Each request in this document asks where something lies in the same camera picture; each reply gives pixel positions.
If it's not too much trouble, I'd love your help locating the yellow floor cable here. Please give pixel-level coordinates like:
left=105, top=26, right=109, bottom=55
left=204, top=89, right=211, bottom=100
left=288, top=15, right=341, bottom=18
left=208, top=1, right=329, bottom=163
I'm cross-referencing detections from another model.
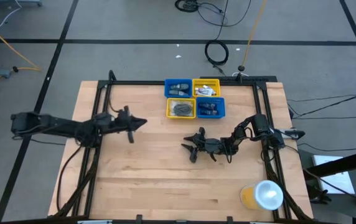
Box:
left=0, top=17, right=42, bottom=96

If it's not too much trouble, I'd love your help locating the black floor cable coil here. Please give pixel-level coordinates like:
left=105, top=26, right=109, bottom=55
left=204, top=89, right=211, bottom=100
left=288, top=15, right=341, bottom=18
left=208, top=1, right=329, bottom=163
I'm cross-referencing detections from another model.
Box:
left=204, top=39, right=230, bottom=67

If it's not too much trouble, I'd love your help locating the white sheet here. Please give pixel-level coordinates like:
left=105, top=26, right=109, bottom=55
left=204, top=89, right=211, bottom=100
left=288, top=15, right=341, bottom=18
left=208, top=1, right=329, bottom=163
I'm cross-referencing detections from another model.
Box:
left=312, top=154, right=356, bottom=195

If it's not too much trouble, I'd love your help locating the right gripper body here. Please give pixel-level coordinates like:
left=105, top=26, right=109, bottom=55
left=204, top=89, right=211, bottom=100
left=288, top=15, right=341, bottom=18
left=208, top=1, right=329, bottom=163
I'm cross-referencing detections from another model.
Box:
left=197, top=138, right=225, bottom=156

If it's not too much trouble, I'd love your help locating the yellow plastic basket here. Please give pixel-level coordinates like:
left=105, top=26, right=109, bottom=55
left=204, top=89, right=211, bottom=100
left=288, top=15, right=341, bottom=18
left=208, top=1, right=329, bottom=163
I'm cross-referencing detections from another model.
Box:
left=166, top=97, right=197, bottom=120
left=192, top=78, right=222, bottom=98

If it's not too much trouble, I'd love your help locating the yellow cup white lid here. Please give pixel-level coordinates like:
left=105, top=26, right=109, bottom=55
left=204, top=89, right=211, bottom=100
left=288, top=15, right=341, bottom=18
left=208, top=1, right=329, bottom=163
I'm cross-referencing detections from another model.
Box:
left=240, top=179, right=285, bottom=212

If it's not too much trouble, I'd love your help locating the blue plastic basket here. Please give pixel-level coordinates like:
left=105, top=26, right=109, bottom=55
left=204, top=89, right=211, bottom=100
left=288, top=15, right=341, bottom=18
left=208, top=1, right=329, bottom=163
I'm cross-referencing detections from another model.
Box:
left=195, top=96, right=226, bottom=120
left=164, top=78, right=194, bottom=98

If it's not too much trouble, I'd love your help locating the black beam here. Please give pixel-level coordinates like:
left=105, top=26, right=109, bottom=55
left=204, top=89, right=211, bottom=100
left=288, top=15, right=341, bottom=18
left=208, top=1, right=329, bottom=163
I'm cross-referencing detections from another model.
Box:
left=302, top=148, right=356, bottom=179

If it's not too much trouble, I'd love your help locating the black cable bundle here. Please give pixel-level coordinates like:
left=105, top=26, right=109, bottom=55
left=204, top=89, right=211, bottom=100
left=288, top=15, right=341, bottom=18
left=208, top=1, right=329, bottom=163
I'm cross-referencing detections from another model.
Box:
left=174, top=0, right=201, bottom=14

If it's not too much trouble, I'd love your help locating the side camera bracket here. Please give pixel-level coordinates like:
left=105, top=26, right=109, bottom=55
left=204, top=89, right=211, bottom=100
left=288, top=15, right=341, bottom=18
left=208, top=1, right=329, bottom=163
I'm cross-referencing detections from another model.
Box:
left=284, top=128, right=306, bottom=140

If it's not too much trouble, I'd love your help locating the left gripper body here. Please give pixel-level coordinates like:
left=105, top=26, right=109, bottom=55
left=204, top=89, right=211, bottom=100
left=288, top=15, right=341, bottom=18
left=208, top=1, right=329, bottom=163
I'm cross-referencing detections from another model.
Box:
left=98, top=112, right=131, bottom=134

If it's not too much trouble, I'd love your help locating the yellow hanging cable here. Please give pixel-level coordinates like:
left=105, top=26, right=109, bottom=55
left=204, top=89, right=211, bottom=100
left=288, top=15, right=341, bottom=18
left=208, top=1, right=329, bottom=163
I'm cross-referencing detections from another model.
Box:
left=241, top=0, right=268, bottom=68

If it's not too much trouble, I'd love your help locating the black aluminium table frame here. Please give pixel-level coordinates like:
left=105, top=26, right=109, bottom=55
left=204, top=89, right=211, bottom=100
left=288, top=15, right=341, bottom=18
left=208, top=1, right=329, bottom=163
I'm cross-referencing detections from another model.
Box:
left=49, top=70, right=314, bottom=224

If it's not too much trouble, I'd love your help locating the black power strip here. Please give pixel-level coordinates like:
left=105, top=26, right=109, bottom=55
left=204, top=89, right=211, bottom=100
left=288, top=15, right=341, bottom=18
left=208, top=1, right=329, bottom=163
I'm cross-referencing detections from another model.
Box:
left=199, top=75, right=278, bottom=83

